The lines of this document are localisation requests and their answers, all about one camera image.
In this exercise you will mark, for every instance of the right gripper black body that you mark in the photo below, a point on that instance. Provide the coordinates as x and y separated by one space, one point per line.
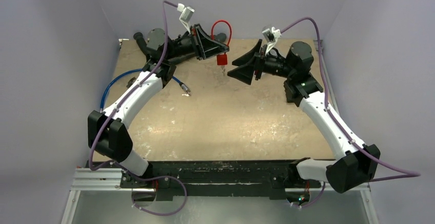
257 64

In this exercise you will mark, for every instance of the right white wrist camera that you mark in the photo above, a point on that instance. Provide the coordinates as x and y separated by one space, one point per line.
271 35

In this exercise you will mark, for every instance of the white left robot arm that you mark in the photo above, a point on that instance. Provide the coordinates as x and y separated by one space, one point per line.
108 127

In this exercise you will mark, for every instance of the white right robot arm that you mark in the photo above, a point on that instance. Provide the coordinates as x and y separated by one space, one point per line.
354 162

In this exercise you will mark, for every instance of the red cable lock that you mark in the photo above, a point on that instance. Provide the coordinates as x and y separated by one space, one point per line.
222 58

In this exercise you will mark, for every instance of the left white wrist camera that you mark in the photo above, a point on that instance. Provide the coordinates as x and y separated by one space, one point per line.
186 14

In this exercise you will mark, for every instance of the aluminium frame rail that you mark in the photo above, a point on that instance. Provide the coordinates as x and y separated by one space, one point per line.
103 180

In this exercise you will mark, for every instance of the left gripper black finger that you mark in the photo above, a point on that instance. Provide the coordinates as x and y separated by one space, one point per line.
205 37
212 49

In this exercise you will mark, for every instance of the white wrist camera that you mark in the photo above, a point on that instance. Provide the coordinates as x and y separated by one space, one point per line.
186 14
271 35

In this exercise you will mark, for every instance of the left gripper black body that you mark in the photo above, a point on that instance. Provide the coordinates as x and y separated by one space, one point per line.
197 43

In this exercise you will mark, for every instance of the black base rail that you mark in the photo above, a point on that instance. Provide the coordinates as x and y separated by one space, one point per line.
228 178

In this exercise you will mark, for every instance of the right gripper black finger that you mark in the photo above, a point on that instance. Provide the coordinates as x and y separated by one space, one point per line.
244 59
243 74

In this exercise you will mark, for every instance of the small key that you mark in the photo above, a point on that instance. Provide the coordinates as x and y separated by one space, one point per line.
223 69

